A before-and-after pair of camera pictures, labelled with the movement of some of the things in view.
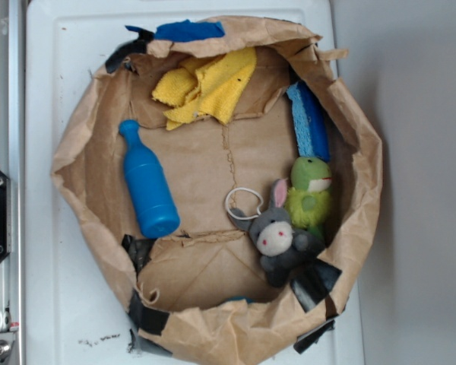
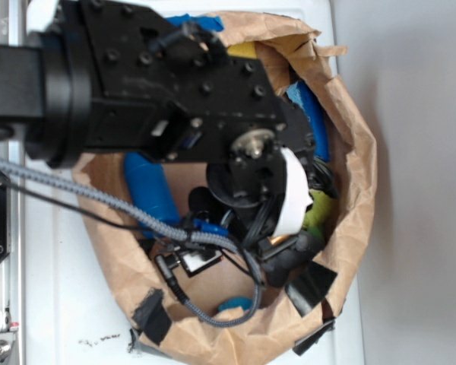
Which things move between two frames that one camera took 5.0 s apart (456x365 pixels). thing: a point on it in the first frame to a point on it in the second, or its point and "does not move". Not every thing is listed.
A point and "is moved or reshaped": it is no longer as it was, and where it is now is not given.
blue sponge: (311, 119) does not move
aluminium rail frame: (4, 148) does not move
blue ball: (249, 299) is moved or reshaped
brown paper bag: (233, 184) does not move
